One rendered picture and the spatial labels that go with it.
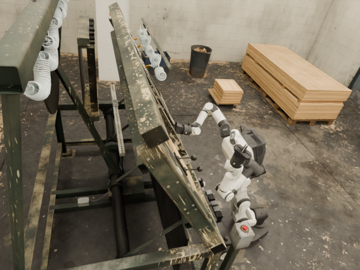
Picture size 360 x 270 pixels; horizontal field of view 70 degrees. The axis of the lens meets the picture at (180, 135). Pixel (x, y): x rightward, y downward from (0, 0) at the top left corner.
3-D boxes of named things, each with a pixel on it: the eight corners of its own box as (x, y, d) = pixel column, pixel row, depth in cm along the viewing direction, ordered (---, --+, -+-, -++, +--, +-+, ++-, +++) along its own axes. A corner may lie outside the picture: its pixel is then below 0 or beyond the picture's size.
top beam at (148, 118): (150, 150, 112) (170, 140, 111) (139, 134, 105) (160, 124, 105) (113, 15, 277) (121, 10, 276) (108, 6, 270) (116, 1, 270)
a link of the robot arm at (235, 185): (218, 191, 203) (238, 170, 201) (230, 203, 195) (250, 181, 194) (213, 188, 194) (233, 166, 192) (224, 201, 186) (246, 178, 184)
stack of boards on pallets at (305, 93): (332, 125, 534) (353, 91, 488) (289, 126, 506) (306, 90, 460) (273, 73, 721) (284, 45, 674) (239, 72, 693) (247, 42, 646)
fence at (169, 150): (204, 216, 204) (209, 213, 204) (153, 136, 141) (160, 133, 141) (202, 210, 207) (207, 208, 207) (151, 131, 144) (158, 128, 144)
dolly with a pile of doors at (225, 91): (238, 109, 532) (244, 91, 507) (215, 109, 518) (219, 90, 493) (227, 94, 578) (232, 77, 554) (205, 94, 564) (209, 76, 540)
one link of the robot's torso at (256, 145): (251, 147, 241) (249, 118, 217) (270, 173, 216) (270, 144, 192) (222, 158, 240) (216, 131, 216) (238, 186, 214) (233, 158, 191)
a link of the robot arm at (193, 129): (183, 135, 234) (194, 136, 239) (189, 134, 224) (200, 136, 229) (184, 122, 235) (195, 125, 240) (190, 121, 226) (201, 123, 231)
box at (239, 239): (248, 247, 202) (255, 234, 191) (234, 250, 198) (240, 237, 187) (241, 233, 211) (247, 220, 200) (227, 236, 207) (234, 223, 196)
